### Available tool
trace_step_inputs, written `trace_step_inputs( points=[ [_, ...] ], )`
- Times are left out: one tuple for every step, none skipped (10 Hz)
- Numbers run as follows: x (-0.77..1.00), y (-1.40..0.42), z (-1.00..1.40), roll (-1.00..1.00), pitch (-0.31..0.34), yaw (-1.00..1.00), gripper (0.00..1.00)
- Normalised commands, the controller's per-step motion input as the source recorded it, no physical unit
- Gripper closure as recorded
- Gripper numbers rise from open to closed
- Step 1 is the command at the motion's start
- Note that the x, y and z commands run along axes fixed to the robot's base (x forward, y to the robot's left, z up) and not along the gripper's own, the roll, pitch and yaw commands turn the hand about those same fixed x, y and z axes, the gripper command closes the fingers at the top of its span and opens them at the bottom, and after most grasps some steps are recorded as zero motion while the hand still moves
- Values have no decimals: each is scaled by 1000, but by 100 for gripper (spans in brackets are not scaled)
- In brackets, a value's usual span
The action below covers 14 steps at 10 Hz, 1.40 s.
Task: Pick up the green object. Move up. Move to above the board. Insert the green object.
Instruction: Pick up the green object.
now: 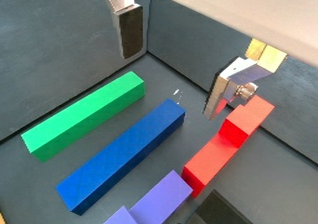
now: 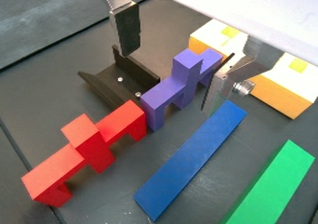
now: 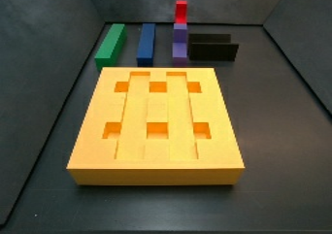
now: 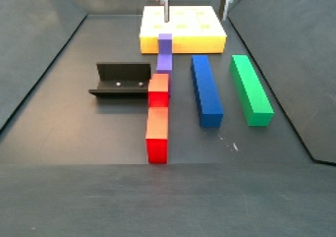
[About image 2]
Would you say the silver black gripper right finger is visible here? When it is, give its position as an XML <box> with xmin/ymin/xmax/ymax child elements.
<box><xmin>202</xmin><ymin>35</ymin><xmax>280</xmax><ymax>114</ymax></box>

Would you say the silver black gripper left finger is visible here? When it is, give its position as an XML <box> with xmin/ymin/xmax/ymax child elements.
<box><xmin>106</xmin><ymin>0</ymin><xmax>141</xmax><ymax>57</ymax></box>

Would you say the green bar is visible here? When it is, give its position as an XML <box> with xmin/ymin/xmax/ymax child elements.
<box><xmin>221</xmin><ymin>140</ymin><xmax>316</xmax><ymax>224</ymax></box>

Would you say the yellow white slotted board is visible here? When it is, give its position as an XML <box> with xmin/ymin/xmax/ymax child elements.
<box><xmin>189</xmin><ymin>20</ymin><xmax>318</xmax><ymax>119</ymax></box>

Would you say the purple stepped block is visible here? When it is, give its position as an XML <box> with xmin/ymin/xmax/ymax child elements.
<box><xmin>141</xmin><ymin>48</ymin><xmax>222</xmax><ymax>131</ymax></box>

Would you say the red stepped block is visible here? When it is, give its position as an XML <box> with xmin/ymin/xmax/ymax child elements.
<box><xmin>22</xmin><ymin>100</ymin><xmax>147</xmax><ymax>207</ymax></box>

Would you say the blue flat bar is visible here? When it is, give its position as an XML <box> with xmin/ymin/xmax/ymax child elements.
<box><xmin>134</xmin><ymin>100</ymin><xmax>246</xmax><ymax>221</ymax></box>

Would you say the black angle bracket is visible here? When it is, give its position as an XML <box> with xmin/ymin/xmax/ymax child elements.
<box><xmin>79</xmin><ymin>46</ymin><xmax>161</xmax><ymax>110</ymax></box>

